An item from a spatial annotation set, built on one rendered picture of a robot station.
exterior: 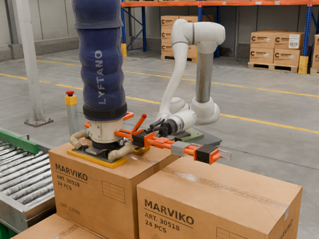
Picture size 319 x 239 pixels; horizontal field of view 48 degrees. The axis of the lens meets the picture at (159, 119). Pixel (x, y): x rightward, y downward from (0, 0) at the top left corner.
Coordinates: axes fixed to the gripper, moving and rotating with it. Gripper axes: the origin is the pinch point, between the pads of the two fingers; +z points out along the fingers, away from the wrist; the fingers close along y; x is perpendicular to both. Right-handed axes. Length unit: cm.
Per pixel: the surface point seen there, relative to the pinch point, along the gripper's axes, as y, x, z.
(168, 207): 18.6, -27.1, 19.0
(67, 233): 54, 35, 27
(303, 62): 81, 131, -701
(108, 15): -57, 16, 4
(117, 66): -33.8, 16.4, -0.4
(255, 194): 14, -55, -4
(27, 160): 55, 138, -16
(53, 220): 54, 51, 24
